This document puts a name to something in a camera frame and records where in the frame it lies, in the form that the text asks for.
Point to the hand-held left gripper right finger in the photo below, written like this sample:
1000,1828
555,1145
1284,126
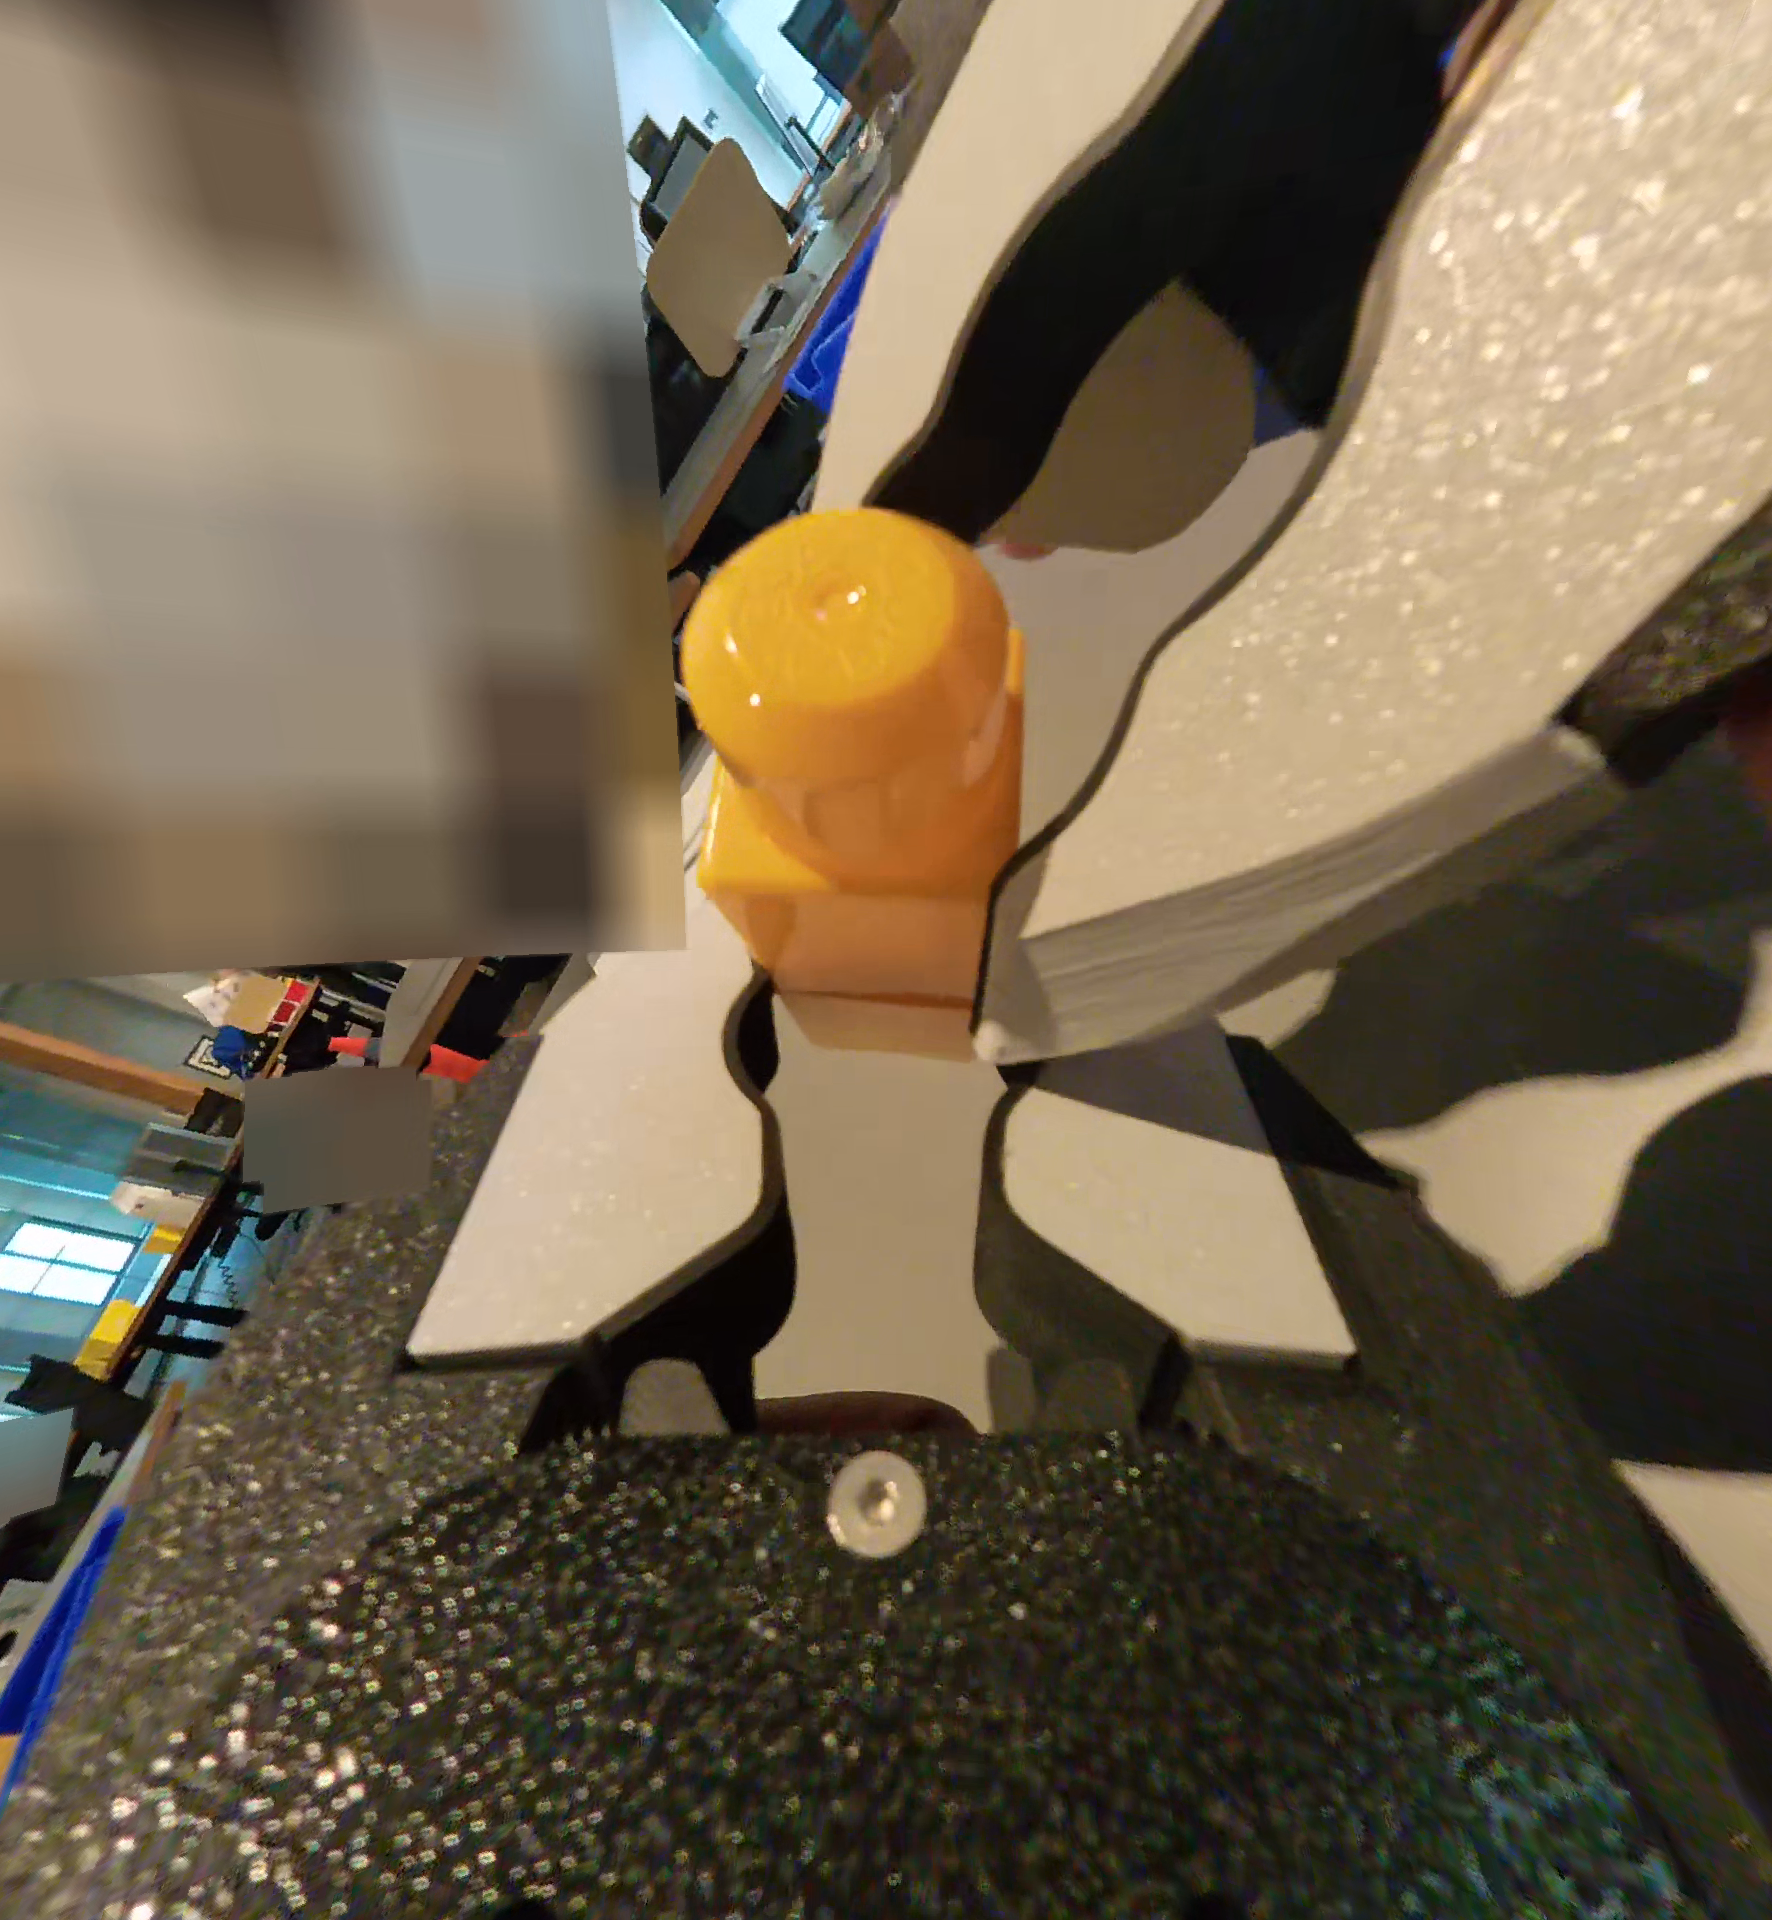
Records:
1170,1231

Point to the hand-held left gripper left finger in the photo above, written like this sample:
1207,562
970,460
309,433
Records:
600,1170

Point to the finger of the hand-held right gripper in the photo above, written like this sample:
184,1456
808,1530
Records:
1426,601
916,300

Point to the yellow mega block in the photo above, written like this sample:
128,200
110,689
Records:
886,1029
841,675

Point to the person's right hand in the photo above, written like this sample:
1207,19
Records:
1140,435

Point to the orange traffic cone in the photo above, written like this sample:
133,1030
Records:
455,1065

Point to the grey stand board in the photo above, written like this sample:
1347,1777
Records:
721,248

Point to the background desk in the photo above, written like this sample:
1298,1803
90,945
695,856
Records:
737,435

